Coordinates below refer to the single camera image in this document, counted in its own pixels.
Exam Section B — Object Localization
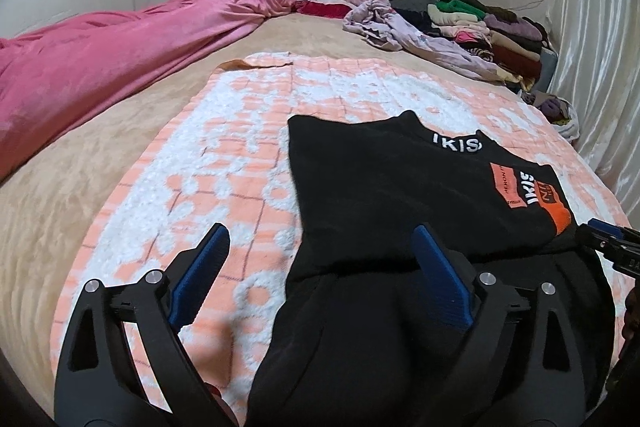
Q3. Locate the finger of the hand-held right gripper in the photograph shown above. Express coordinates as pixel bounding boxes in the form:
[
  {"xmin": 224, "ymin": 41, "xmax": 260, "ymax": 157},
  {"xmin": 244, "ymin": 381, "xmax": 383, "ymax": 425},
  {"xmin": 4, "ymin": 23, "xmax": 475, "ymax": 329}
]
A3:
[
  {"xmin": 574, "ymin": 224, "xmax": 623, "ymax": 264},
  {"xmin": 587, "ymin": 218, "xmax": 640, "ymax": 245}
]

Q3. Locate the beige bedsheet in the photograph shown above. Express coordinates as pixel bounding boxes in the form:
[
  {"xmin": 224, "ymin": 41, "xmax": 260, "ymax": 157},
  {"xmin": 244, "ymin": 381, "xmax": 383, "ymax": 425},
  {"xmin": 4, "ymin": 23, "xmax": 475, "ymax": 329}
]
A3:
[{"xmin": 0, "ymin": 12, "xmax": 506, "ymax": 427}]

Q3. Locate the pink duvet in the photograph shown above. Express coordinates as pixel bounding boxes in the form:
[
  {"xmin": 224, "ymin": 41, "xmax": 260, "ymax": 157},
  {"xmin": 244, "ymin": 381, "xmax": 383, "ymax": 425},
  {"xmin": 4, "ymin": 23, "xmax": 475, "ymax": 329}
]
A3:
[{"xmin": 0, "ymin": 0, "xmax": 298, "ymax": 180}]

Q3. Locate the peach and white blanket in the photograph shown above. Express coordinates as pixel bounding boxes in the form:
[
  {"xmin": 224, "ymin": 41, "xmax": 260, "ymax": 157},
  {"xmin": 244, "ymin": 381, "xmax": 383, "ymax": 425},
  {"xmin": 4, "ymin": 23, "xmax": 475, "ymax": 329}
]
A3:
[{"xmin": 50, "ymin": 52, "xmax": 631, "ymax": 427}]

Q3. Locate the white bag of clothes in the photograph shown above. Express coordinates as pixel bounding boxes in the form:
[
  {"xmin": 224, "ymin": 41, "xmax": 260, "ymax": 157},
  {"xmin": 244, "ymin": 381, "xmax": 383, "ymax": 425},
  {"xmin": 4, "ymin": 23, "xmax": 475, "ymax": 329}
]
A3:
[{"xmin": 520, "ymin": 89, "xmax": 581, "ymax": 142}]

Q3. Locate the lilac garment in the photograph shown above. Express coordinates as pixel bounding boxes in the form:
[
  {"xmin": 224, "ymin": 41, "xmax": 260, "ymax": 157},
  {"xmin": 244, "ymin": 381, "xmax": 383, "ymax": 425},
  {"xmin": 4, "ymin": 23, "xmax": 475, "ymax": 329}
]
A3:
[{"xmin": 342, "ymin": 0, "xmax": 511, "ymax": 82}]

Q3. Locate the black printed shirt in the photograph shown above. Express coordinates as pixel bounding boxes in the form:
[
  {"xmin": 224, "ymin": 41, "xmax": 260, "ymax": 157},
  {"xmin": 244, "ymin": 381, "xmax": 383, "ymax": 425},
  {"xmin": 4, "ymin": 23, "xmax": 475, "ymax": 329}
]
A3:
[{"xmin": 245, "ymin": 111, "xmax": 618, "ymax": 427}]

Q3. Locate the red cloth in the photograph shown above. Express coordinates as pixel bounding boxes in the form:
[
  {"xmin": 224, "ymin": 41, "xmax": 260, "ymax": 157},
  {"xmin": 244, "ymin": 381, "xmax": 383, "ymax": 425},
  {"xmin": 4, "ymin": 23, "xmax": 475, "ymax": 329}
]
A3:
[{"xmin": 297, "ymin": 0, "xmax": 353, "ymax": 18}]

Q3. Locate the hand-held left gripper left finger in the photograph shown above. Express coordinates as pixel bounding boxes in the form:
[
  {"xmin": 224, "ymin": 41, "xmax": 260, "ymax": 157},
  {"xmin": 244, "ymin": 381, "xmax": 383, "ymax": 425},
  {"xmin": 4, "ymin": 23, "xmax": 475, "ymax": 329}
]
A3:
[{"xmin": 54, "ymin": 222, "xmax": 238, "ymax": 427}]

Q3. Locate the pile of folded clothes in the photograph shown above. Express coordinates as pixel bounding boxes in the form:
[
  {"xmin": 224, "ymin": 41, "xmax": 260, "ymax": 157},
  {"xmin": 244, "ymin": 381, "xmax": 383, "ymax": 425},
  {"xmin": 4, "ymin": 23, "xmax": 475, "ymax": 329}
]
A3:
[{"xmin": 400, "ymin": 0, "xmax": 553, "ymax": 92}]

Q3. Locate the white satin curtain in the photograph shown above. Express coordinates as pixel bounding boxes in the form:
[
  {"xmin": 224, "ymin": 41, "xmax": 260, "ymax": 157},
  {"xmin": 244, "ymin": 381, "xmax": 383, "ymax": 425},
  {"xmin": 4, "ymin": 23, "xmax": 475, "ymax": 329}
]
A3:
[{"xmin": 542, "ymin": 0, "xmax": 640, "ymax": 208}]

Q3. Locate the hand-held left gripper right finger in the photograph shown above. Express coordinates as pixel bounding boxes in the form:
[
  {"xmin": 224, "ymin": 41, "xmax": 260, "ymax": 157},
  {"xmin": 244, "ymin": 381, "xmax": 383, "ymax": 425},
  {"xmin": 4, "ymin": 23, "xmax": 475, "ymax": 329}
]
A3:
[{"xmin": 411, "ymin": 224, "xmax": 588, "ymax": 427}]

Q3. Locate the grey box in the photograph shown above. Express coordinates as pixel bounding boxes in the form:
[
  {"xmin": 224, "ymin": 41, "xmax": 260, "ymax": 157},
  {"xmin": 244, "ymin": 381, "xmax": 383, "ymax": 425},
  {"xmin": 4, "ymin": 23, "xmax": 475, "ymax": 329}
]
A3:
[{"xmin": 537, "ymin": 46, "xmax": 560, "ymax": 92}]

